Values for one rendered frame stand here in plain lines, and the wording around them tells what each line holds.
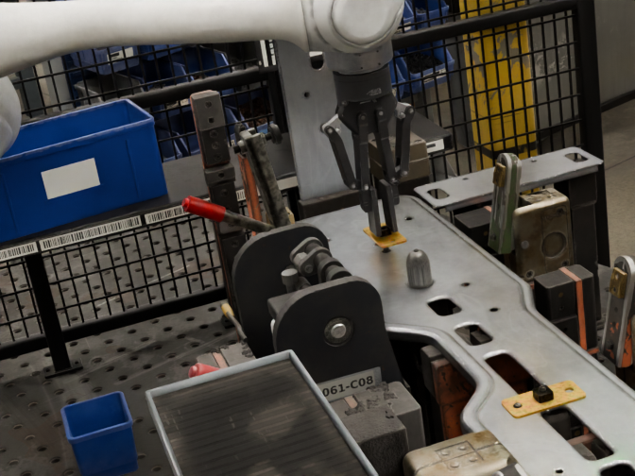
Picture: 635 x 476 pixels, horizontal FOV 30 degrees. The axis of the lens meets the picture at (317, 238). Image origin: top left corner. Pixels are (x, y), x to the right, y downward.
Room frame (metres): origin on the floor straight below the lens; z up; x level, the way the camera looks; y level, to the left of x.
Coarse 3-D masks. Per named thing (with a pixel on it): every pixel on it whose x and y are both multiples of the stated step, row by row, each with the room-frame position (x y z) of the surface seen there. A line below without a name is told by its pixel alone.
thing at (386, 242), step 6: (366, 228) 1.56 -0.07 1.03; (384, 228) 1.53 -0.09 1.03; (390, 228) 1.52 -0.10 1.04; (372, 234) 1.53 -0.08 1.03; (384, 234) 1.51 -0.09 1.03; (390, 234) 1.52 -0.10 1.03; (396, 234) 1.51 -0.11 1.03; (378, 240) 1.50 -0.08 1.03; (384, 240) 1.50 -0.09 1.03; (390, 240) 1.50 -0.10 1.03; (396, 240) 1.49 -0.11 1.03; (402, 240) 1.49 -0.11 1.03; (384, 246) 1.48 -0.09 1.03
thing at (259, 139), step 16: (272, 128) 1.48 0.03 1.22; (240, 144) 1.47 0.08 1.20; (256, 144) 1.47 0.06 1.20; (256, 160) 1.47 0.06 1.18; (256, 176) 1.47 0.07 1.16; (272, 176) 1.47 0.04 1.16; (272, 192) 1.47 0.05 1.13; (272, 208) 1.47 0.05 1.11; (272, 224) 1.50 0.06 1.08; (288, 224) 1.47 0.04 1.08
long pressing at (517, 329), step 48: (336, 240) 1.59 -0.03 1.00; (432, 240) 1.53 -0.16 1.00; (384, 288) 1.40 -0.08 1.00; (432, 288) 1.38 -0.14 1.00; (480, 288) 1.36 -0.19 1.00; (528, 288) 1.34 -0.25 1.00; (432, 336) 1.25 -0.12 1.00; (528, 336) 1.21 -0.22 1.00; (480, 384) 1.12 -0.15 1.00; (576, 384) 1.09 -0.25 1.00; (624, 384) 1.08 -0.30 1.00; (528, 432) 1.02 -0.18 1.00; (624, 432) 0.99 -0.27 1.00
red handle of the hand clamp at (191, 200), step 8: (184, 200) 1.46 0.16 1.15; (192, 200) 1.45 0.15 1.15; (200, 200) 1.46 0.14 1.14; (184, 208) 1.46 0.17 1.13; (192, 208) 1.45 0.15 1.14; (200, 208) 1.45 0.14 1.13; (208, 208) 1.46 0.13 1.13; (216, 208) 1.46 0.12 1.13; (224, 208) 1.47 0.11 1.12; (208, 216) 1.46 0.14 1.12; (216, 216) 1.46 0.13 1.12; (224, 216) 1.46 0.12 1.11; (232, 216) 1.46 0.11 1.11; (240, 216) 1.47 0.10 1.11; (232, 224) 1.47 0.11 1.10; (240, 224) 1.47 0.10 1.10; (248, 224) 1.47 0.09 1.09; (256, 224) 1.47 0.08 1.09; (264, 224) 1.48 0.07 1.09
